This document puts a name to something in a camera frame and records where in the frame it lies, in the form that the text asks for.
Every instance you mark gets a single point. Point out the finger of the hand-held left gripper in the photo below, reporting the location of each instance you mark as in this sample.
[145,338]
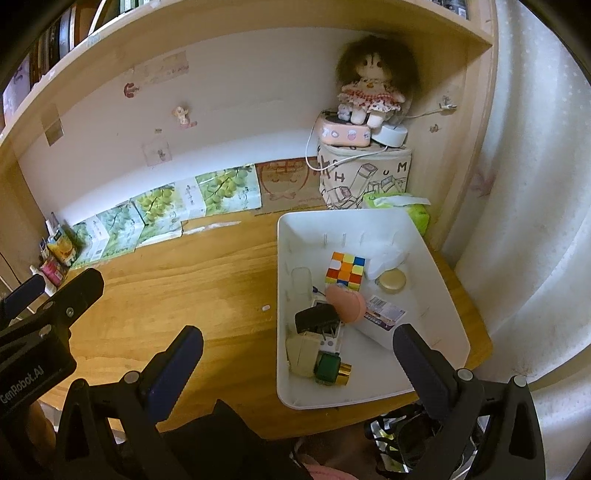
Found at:
[78,290]
[25,295]

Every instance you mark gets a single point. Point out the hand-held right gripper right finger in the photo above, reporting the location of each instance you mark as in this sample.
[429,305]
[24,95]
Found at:
[415,364]

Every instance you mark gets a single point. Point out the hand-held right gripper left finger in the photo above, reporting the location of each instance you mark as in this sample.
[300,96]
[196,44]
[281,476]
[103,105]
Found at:
[175,364]

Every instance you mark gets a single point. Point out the white plastic tray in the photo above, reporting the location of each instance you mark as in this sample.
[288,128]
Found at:
[429,314]

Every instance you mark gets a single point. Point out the white digital timer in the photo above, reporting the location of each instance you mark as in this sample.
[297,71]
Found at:
[333,341]

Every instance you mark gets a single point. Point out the green perfume bottle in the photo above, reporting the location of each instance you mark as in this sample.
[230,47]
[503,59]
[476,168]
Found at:
[328,367]

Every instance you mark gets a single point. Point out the white plastic piece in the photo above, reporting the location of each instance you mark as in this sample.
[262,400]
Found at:
[388,258]

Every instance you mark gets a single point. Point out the multicoloured puzzle cube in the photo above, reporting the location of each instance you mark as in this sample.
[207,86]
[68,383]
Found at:
[344,270]

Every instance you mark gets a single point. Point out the white spray bottle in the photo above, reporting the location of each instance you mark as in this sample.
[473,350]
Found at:
[39,277]

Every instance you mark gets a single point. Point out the red can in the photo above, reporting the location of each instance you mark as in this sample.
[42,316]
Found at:
[53,272]

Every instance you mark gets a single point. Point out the slim white bottle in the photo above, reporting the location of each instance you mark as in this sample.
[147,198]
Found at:
[53,224]

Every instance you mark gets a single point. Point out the glossy black bag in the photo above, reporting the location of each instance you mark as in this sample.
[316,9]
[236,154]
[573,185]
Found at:
[406,438]

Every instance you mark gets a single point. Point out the dark cloth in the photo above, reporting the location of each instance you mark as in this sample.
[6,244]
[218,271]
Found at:
[240,443]

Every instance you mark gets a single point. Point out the pink cloth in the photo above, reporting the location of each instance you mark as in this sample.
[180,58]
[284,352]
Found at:
[323,473]

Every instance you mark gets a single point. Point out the green tissue pack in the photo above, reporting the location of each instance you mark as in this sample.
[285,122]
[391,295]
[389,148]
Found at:
[418,217]

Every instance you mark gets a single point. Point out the clear adhesive patch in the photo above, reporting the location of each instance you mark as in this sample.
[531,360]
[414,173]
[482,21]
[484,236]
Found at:
[54,123]

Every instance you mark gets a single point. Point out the printed fabric bag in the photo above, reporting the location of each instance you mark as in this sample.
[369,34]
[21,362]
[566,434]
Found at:
[364,180]

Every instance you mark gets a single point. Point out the cat print cardboard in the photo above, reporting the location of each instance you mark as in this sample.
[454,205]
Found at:
[281,184]

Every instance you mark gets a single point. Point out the white lace curtain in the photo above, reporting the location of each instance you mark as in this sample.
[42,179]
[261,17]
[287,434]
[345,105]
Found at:
[531,184]

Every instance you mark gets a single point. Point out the white round device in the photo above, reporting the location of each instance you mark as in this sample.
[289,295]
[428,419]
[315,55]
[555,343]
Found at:
[390,136]

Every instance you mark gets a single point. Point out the pale paper strip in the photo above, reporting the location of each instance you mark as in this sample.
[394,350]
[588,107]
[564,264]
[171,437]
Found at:
[161,68]

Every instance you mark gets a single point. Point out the pink spotted device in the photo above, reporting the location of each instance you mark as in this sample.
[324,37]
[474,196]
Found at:
[341,134]

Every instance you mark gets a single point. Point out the brown haired rag doll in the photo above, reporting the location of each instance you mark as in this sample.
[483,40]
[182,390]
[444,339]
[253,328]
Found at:
[369,92]

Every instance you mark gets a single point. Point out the wooden desk hutch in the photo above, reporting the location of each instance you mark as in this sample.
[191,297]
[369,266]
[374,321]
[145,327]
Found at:
[277,18]

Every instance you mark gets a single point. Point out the square pink wall note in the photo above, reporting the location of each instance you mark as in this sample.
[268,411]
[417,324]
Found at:
[156,152]

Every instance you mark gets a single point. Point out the yellow bear wall sticker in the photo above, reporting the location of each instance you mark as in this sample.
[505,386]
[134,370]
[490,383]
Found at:
[183,115]

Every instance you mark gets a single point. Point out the red mushroom wall sticker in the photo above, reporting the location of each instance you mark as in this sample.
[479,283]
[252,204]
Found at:
[131,90]

